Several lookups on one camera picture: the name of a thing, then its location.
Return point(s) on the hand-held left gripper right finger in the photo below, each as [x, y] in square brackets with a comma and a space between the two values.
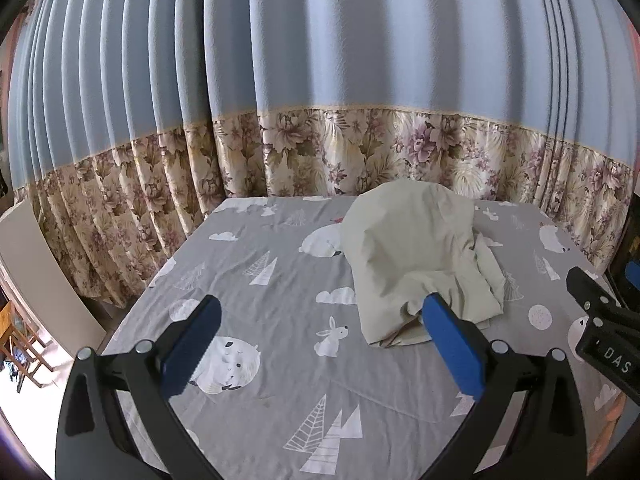
[452, 345]

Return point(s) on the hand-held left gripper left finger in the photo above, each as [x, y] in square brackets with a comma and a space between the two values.
[197, 340]

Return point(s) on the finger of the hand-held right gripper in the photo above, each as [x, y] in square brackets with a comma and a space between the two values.
[587, 287]

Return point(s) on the pale green hooded jacket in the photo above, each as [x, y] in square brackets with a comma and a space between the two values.
[410, 250]

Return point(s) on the person's right hand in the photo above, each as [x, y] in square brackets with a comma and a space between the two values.
[607, 430]

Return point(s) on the grey animal print bed sheet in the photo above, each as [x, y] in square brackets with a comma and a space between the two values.
[280, 240]

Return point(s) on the white panel board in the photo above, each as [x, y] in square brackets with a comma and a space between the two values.
[45, 270]

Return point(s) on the wooden chair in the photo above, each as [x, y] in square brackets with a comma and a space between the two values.
[20, 345]

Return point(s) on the blue and floral curtain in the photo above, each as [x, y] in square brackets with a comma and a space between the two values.
[325, 35]

